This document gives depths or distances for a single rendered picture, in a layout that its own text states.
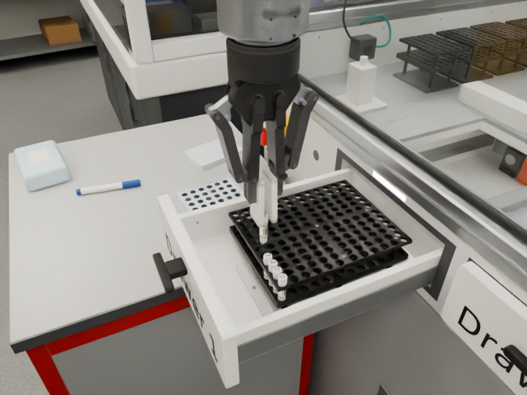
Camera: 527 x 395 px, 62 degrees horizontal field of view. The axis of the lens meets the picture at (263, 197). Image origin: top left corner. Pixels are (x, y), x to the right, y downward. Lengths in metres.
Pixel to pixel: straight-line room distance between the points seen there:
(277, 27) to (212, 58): 0.95
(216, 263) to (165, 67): 0.76
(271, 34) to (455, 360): 0.55
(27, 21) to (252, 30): 4.34
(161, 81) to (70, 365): 0.81
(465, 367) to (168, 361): 0.55
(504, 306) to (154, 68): 1.06
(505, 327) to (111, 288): 0.60
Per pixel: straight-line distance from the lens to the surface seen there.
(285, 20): 0.42
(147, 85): 1.34
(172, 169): 1.08
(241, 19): 0.42
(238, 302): 0.65
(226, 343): 0.51
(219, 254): 0.72
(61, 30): 4.32
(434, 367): 0.80
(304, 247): 0.64
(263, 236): 0.59
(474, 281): 0.62
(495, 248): 0.61
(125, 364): 0.92
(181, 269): 0.60
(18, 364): 1.78
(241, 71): 0.44
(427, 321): 0.76
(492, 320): 0.63
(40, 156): 1.14
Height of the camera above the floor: 1.34
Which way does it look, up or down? 37 degrees down
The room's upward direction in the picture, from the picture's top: straight up
